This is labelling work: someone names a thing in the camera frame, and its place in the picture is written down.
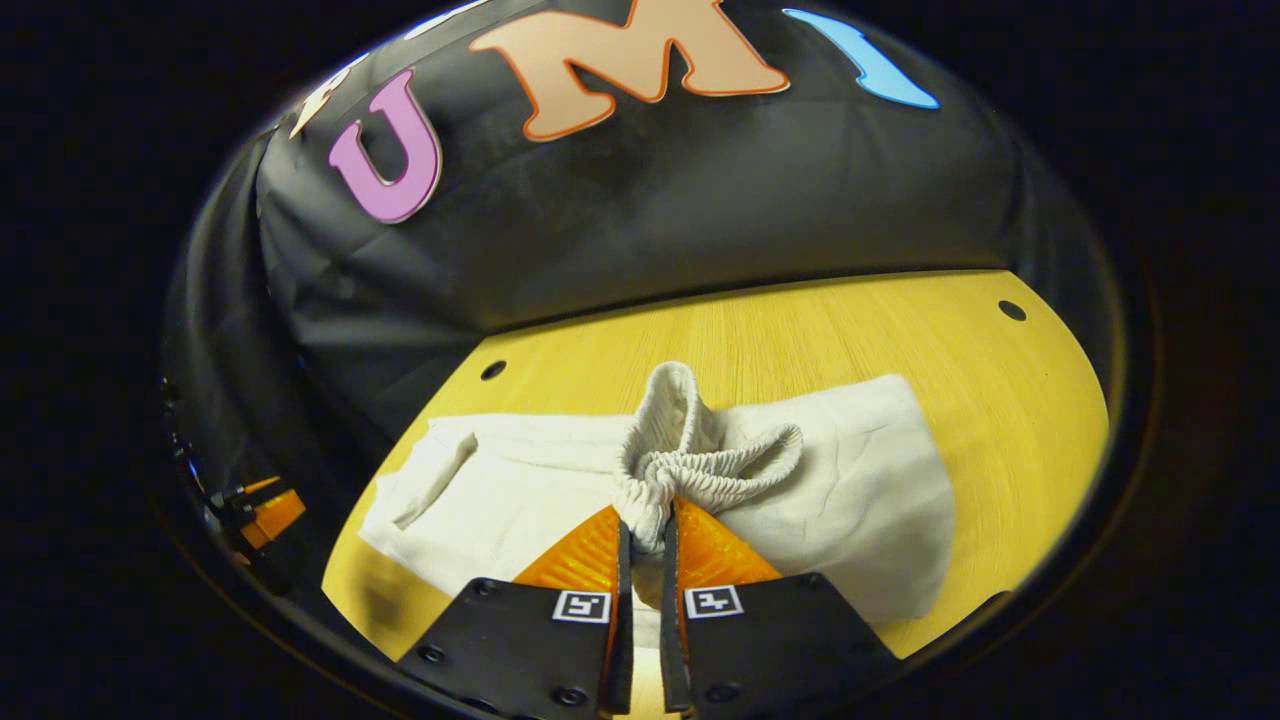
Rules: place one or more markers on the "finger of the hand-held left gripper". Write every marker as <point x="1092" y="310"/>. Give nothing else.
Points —
<point x="275" y="515"/>

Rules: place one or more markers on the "black backdrop cloth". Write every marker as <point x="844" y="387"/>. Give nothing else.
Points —
<point x="650" y="200"/>

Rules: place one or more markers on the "white jeans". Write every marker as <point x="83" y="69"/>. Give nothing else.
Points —
<point x="850" y="480"/>

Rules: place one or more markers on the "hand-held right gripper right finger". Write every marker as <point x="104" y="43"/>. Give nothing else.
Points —
<point x="672" y="640"/>

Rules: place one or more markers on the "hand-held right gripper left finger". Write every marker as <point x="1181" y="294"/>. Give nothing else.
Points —
<point x="622" y="620"/>

